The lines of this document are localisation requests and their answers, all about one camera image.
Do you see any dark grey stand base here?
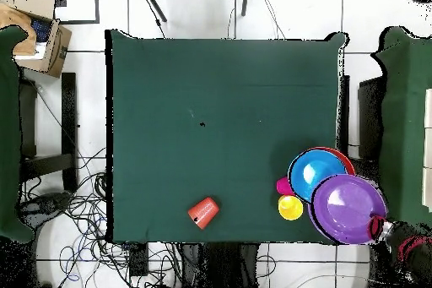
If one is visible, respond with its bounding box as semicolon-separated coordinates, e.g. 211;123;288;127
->
18;192;73;231

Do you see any blue cable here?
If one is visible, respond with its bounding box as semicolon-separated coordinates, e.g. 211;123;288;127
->
60;247;82;284

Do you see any green covered side table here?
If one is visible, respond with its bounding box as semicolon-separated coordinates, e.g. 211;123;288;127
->
0;25;35;243
370;25;432;228

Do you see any blue cloth bundle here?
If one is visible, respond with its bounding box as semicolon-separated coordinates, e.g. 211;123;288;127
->
30;19;52;43

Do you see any dark green tablecloth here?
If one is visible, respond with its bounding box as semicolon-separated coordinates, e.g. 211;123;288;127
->
105;29;350;246

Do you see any large blue bowl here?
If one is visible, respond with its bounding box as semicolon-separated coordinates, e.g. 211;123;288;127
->
288;148;348;203

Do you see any yellow cup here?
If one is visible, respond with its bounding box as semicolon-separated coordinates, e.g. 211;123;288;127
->
277;194;305;222

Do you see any black chair frame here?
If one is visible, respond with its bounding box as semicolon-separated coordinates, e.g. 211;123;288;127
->
337;74;384;174
18;72;78;194

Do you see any pink cup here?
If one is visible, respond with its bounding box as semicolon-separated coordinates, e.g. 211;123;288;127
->
275;177;295;197

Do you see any orange cup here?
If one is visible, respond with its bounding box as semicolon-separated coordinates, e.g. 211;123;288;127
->
187;196;221;231

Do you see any purple bowl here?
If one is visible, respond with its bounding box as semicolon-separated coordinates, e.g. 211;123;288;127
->
307;173;388;246

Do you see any tangle of cables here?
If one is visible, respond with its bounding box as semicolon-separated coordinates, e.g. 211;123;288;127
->
19;145;183;288

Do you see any black power strip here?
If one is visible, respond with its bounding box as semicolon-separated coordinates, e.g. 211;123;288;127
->
128;242;150;277

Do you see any cardboard box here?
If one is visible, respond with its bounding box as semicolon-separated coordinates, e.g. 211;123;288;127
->
0;0;73;79

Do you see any large orange bowl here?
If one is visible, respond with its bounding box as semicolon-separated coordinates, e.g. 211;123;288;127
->
305;146;356;177

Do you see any white board black frame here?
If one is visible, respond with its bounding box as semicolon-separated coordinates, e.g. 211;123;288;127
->
53;0;100;25

